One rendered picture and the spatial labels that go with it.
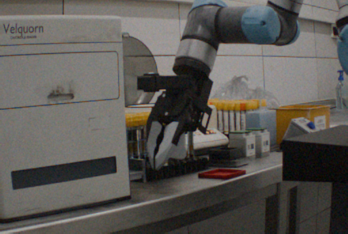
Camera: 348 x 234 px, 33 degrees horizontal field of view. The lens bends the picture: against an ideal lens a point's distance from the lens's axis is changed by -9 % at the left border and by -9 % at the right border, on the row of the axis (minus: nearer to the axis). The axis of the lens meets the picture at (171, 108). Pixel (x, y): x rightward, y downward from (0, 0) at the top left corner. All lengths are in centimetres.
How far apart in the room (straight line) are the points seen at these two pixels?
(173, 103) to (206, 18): 18
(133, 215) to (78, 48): 27
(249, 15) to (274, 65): 148
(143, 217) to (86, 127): 17
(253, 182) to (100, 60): 44
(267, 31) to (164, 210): 38
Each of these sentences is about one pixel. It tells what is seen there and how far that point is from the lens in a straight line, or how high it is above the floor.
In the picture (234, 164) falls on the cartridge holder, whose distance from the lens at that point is 135.
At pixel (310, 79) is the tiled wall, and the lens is 296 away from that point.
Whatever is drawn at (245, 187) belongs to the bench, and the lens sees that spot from 125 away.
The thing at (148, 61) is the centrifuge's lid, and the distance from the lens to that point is 189.
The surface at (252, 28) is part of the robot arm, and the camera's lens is 118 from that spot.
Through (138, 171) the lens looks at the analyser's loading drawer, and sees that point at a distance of 109.
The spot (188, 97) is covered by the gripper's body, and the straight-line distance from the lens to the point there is 117.
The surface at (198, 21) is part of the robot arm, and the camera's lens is 124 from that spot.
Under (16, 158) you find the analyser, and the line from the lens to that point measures 89.
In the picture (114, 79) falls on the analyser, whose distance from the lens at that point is 102.
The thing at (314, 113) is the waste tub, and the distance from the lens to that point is 167.
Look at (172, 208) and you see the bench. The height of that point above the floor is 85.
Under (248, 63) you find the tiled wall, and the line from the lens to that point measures 249.
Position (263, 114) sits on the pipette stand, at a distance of 156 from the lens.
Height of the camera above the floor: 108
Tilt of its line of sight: 3 degrees down
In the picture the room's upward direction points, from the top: 2 degrees counter-clockwise
